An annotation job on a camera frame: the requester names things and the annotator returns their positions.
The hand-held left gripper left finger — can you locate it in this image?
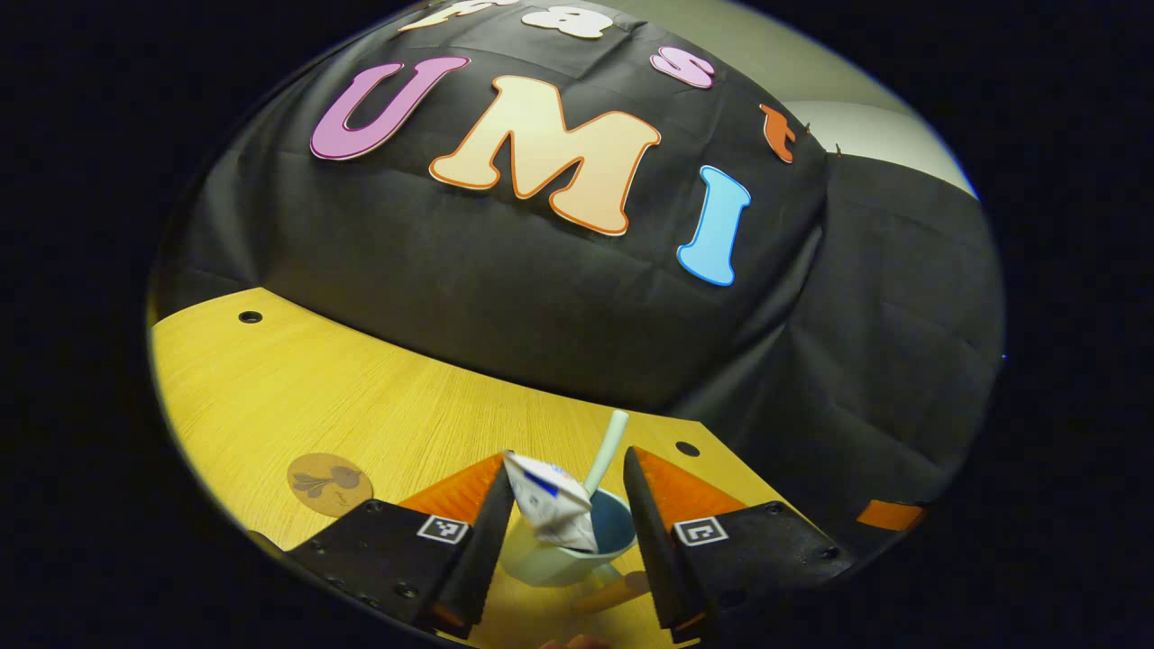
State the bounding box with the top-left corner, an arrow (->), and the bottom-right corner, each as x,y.
284,451 -> 517,639

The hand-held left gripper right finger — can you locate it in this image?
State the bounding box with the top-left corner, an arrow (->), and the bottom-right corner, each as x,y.
622,445 -> 853,643

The pale green cup wooden handle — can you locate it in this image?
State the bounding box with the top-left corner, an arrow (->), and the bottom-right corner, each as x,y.
499,487 -> 650,616

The white toothpaste tube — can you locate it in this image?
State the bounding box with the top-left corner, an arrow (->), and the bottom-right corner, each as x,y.
502,451 -> 599,553

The pale green toothbrush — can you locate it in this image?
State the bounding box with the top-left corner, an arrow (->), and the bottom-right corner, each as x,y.
582,410 -> 630,497

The round cork coaster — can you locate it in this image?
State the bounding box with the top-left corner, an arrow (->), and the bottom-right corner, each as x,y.
287,452 -> 374,518

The yellow wooden desktop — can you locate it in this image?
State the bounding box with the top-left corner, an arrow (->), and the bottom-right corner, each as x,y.
149,288 -> 812,649

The black backdrop cloth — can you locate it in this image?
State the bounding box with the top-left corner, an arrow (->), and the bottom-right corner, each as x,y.
149,0 -> 1006,551

